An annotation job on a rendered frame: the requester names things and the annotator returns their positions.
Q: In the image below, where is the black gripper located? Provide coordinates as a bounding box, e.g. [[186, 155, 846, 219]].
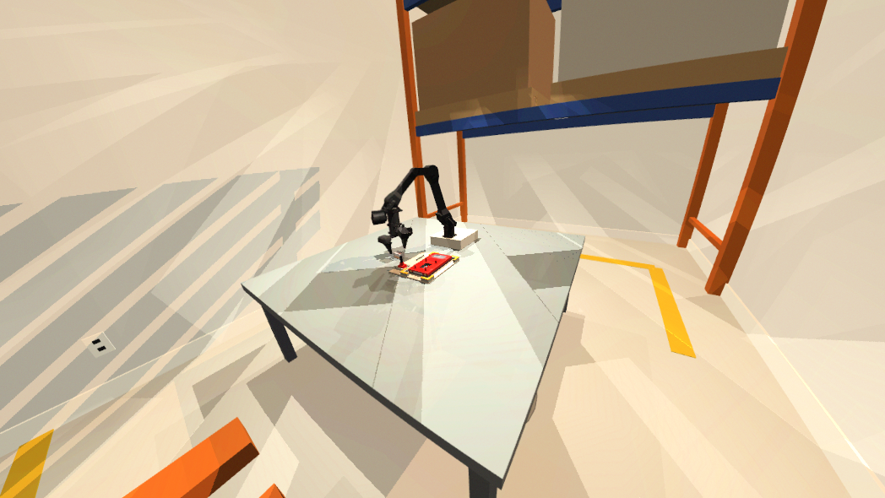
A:
[[377, 222, 408, 254]]

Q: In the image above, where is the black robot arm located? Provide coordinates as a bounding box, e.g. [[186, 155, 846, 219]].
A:
[[372, 165, 457, 239]]

